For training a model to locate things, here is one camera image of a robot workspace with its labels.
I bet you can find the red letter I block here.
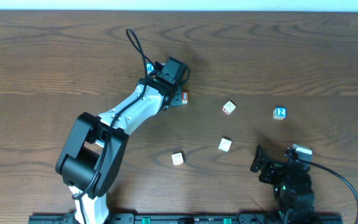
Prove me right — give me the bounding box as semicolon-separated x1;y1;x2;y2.
181;91;188;105

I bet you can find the blue letter P block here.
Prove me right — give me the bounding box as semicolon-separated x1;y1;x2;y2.
146;63;154;75

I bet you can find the plain wooden block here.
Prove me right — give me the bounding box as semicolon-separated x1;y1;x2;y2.
218;138;232;152
172;152;185;166

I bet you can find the plain wooden block bottom centre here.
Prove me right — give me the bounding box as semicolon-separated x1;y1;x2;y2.
172;152;185;166

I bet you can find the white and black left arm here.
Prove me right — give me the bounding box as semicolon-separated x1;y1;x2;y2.
55;57;190;223

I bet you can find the blue number 2 block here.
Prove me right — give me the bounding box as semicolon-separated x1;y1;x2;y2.
273;107;287;120

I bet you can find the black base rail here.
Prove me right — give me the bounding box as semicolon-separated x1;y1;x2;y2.
28;213;343;224

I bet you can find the red edged tilted wooden block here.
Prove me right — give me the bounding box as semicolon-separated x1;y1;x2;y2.
222;101;236;116

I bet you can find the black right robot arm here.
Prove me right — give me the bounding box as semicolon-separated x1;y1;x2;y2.
250;144;314;223

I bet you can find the plain wooden block right centre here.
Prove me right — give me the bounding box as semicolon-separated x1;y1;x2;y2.
218;138;232;152

